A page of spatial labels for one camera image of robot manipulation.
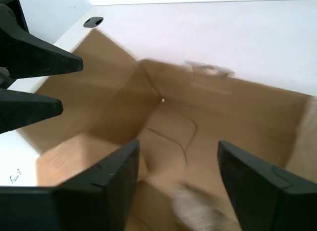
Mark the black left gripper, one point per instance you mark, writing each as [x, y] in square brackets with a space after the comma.
[15, 5]

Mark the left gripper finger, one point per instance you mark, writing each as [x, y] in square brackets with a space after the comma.
[24, 109]

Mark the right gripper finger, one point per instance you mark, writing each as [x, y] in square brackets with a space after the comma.
[86, 203]
[272, 203]

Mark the brown cardboard box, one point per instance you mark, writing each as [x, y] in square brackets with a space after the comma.
[223, 117]

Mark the gray tape square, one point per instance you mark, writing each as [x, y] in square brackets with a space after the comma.
[15, 178]

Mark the speckled beige rock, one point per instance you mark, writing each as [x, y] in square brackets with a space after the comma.
[198, 211]

